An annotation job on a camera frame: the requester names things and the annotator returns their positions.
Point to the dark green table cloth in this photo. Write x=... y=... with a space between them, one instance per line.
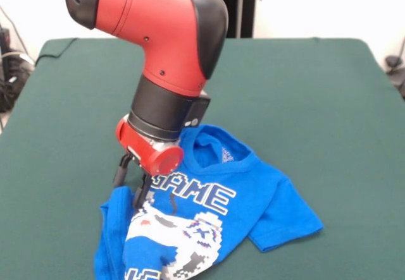
x=284 y=103

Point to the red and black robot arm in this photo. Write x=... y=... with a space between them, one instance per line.
x=164 y=33

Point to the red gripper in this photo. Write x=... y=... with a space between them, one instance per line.
x=142 y=150

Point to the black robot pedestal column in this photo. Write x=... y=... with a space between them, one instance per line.
x=243 y=8

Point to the blue printed t-shirt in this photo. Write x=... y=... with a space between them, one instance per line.
x=269 y=204

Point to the black floor stand base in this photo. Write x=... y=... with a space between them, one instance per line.
x=9 y=84
x=395 y=71

